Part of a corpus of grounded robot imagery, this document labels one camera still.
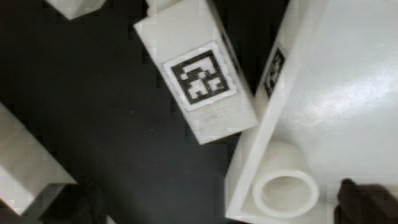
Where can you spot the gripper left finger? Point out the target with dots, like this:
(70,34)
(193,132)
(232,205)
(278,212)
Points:
(70,204)

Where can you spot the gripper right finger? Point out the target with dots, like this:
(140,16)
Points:
(369,204)

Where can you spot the white square tabletop tray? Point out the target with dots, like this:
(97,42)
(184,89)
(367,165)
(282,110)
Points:
(326,138)

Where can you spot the white leg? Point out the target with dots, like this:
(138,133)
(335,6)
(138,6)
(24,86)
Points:
(76,8)
(188,43)
(29,167)

